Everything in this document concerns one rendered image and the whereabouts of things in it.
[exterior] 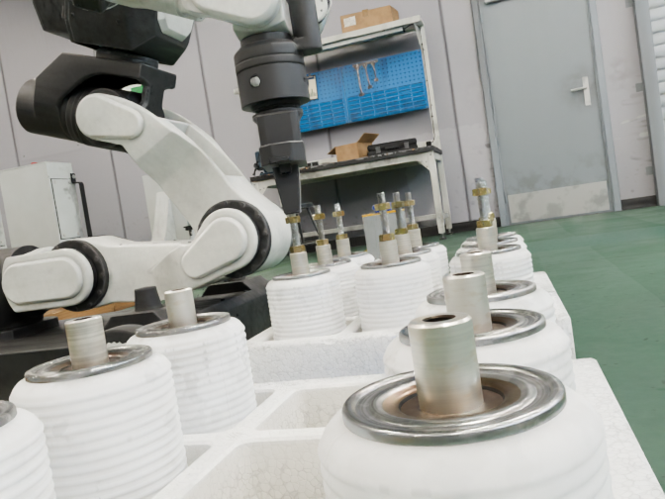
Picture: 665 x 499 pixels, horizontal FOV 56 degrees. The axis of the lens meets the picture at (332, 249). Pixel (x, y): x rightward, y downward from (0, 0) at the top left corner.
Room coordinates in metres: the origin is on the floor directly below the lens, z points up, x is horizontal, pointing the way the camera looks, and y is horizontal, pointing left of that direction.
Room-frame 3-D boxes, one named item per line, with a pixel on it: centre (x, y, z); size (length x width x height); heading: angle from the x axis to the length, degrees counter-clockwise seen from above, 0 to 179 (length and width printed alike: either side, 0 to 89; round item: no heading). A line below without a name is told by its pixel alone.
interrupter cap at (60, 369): (0.39, 0.16, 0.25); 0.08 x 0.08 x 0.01
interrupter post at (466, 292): (0.33, -0.07, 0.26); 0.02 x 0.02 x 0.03
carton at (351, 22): (5.68, -0.63, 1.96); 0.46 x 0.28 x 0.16; 70
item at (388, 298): (0.78, -0.07, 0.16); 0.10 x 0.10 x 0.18
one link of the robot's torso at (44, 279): (1.32, 0.54, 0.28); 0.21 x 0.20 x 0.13; 74
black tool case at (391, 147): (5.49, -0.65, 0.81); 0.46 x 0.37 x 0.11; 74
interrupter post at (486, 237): (0.75, -0.18, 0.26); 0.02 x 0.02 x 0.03
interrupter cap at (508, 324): (0.33, -0.07, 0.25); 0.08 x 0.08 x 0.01
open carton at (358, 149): (5.68, -0.32, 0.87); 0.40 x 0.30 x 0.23; 60
